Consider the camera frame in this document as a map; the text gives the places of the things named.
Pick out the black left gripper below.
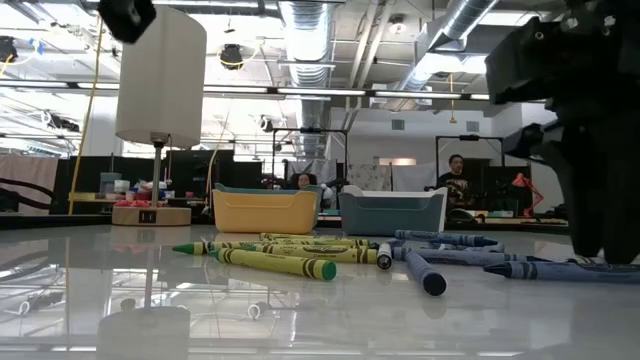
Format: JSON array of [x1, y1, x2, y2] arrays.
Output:
[[96, 0, 158, 45]]

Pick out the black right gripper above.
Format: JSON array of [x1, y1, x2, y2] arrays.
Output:
[[544, 97, 640, 267]]

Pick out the white crayon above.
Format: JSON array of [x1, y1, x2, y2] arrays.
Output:
[[375, 242, 394, 271]]

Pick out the yellow-green crayon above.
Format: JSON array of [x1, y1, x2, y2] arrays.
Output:
[[258, 232, 322, 242], [208, 248, 338, 282], [239, 244, 379, 265], [171, 241, 271, 256], [264, 238, 374, 249]]

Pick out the white shade wooden base lamp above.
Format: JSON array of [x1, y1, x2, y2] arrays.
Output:
[[111, 3, 208, 227]]

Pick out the red desk lamp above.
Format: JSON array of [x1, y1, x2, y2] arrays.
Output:
[[512, 172, 547, 218]]

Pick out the person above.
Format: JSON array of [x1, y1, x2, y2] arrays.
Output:
[[435, 153, 476, 210], [291, 172, 320, 191]]

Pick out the black partition panels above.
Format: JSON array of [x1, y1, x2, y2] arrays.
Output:
[[52, 148, 265, 216]]

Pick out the cluttered workbench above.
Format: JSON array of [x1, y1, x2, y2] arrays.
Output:
[[68, 169, 207, 210]]

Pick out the pink cloth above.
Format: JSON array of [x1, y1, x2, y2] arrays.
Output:
[[0, 152, 60, 216]]

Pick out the blue-grey plastic bin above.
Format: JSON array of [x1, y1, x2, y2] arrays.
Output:
[[338, 192, 445, 237]]

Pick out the long ceiling light strip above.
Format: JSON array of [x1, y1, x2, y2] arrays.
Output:
[[0, 78, 551, 107]]

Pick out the yellow-orange plastic bin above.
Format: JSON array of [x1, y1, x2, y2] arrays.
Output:
[[211, 188, 320, 235]]

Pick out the teal plastic bin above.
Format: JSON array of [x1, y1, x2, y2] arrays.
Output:
[[214, 182, 326, 230]]

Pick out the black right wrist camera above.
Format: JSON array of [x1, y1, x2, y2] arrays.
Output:
[[501, 122, 562, 164]]

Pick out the black ceiling camera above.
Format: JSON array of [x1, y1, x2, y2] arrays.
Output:
[[218, 43, 245, 70]]

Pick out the black rig frame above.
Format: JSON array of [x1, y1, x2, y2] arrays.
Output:
[[271, 127, 350, 194], [435, 133, 506, 191]]

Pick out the silver ventilation duct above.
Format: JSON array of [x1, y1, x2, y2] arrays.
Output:
[[389, 0, 501, 109], [277, 0, 335, 157]]

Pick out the black hose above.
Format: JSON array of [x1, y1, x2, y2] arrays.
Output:
[[0, 174, 54, 202]]

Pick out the black aluminium table frame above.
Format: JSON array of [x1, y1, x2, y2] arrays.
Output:
[[0, 212, 640, 242]]

